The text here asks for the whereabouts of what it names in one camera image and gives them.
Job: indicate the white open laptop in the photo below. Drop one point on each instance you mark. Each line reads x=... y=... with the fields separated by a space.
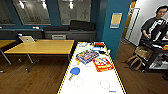
x=27 y=39

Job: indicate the open cardboard box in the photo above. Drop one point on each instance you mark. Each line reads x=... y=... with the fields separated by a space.
x=143 y=51

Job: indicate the pile of white items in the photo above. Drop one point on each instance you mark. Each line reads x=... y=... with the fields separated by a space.
x=82 y=44

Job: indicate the colourful board game box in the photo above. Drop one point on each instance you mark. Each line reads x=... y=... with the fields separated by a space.
x=87 y=56

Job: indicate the blue plastic bowl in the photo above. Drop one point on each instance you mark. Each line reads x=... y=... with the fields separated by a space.
x=96 y=48

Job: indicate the dark grey bench sofa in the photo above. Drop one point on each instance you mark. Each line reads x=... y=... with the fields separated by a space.
x=83 y=33

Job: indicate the orange red bowl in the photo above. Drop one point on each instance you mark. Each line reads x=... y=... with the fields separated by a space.
x=99 y=44

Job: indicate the small orange game piece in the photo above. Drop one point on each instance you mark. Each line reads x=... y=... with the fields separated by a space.
x=77 y=61

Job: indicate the small black object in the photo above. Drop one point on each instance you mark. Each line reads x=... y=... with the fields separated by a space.
x=102 y=52

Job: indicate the yellow game table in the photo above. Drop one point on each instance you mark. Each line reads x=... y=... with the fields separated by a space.
x=90 y=80

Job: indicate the large framed interior window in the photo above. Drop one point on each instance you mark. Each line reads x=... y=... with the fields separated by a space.
x=75 y=10

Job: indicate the long wooden table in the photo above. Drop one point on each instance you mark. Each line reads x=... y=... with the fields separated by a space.
x=43 y=46
x=5 y=43

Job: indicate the brown wooden door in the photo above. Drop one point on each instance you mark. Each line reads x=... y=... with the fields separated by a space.
x=128 y=23

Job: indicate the brown black backpack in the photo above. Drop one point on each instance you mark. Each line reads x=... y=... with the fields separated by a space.
x=133 y=61

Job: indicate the black wheeled cart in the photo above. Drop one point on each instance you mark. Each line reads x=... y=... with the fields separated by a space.
x=156 y=53

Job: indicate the person in dark shirt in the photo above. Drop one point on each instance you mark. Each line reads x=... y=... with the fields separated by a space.
x=155 y=26

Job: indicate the yellow wall sign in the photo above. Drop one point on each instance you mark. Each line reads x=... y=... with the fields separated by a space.
x=116 y=20

